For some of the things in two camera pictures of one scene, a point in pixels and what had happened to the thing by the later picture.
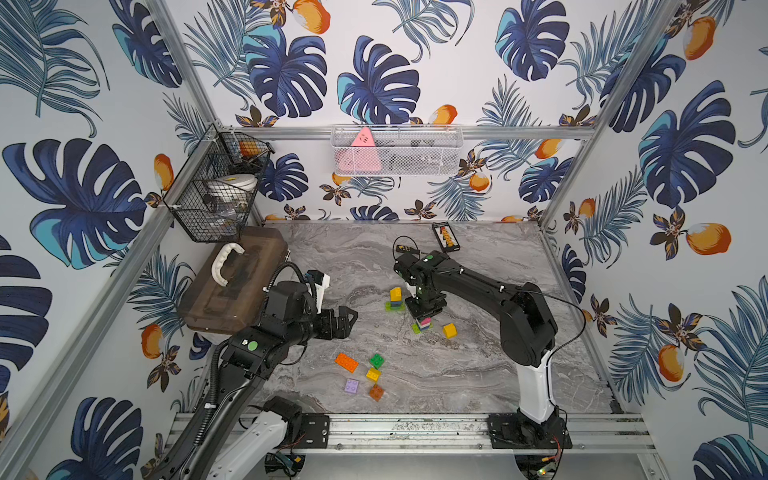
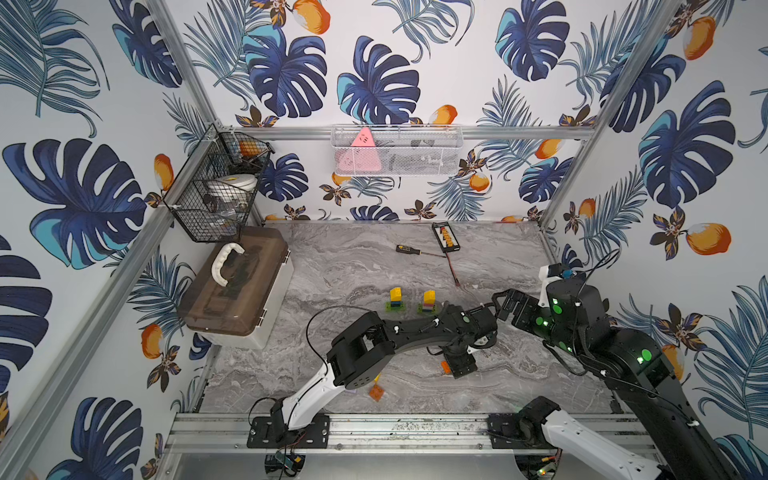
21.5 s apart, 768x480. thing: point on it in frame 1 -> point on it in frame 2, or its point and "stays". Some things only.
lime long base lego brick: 389,306 stays
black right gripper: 419,315 -> 528,305
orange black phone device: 446,236 stays
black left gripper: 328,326 -> 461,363
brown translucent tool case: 230,286 stays
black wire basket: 212,193 stays
